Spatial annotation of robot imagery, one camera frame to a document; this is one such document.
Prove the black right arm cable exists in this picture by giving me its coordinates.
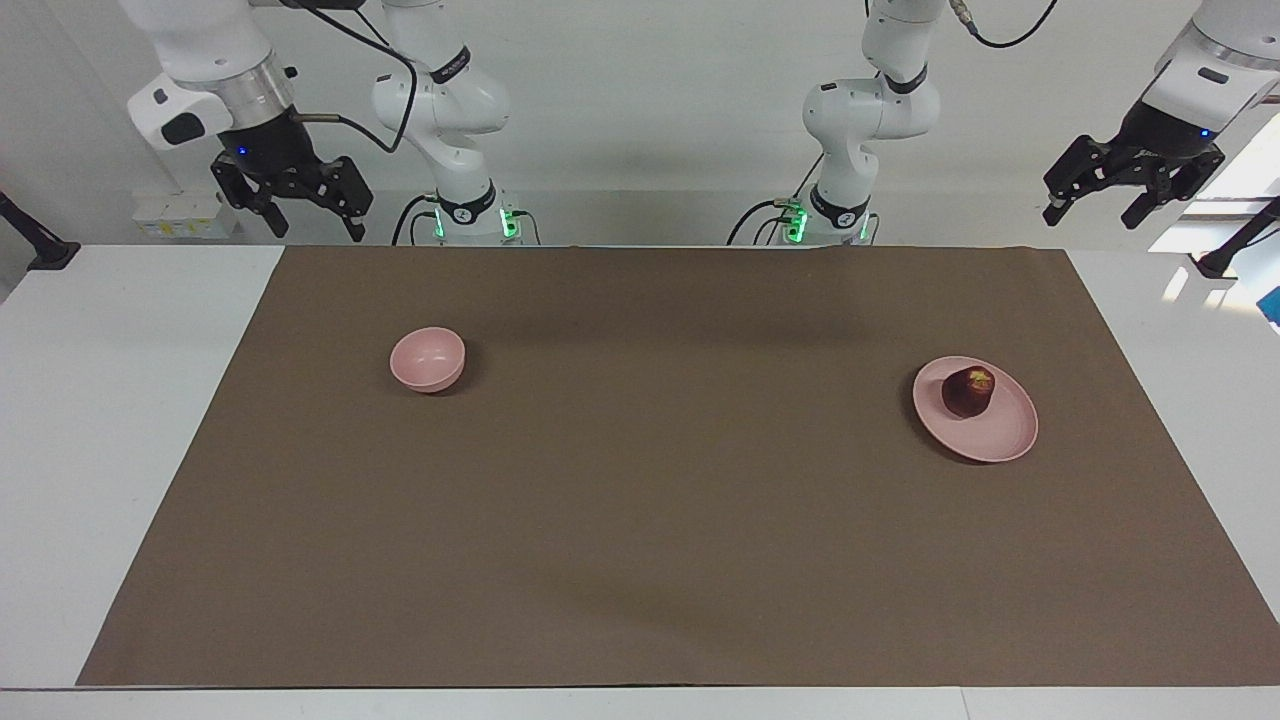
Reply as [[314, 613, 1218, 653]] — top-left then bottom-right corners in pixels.
[[284, 0, 420, 157]]

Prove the pink plate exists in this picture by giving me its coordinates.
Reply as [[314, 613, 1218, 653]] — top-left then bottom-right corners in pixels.
[[912, 355, 1040, 464]]

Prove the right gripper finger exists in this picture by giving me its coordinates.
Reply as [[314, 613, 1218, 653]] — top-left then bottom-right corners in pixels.
[[210, 158, 291, 241], [298, 153, 376, 244]]

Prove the pink bowl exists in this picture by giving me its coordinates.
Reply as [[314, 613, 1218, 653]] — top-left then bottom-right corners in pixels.
[[389, 326, 467, 394]]

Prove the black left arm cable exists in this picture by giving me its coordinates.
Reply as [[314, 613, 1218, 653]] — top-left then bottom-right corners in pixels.
[[948, 0, 1060, 50]]

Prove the black left base cable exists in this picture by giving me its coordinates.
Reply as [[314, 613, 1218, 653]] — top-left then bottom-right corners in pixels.
[[726, 198, 804, 247]]

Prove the dark red apple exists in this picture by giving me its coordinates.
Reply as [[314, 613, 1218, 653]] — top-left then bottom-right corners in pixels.
[[941, 366, 996, 419]]

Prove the black clamp mount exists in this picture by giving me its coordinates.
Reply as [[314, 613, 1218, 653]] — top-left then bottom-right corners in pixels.
[[0, 188, 82, 273], [1188, 196, 1280, 281]]

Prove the brown table mat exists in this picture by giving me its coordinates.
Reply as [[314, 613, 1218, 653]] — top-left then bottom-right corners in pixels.
[[76, 244, 1280, 689]]

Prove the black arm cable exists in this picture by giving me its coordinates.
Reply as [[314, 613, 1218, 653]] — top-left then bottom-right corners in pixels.
[[284, 0, 420, 157], [948, 0, 1060, 50]]

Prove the black right base cable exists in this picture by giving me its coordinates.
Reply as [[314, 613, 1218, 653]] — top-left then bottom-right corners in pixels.
[[390, 193, 442, 247]]

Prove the black base cable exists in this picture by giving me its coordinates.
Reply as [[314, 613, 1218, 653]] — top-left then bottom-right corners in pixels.
[[726, 198, 804, 247], [390, 193, 442, 247]]

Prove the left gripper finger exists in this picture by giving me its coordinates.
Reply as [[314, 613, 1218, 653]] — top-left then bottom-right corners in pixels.
[[1120, 153, 1225, 233], [1041, 133, 1138, 228]]

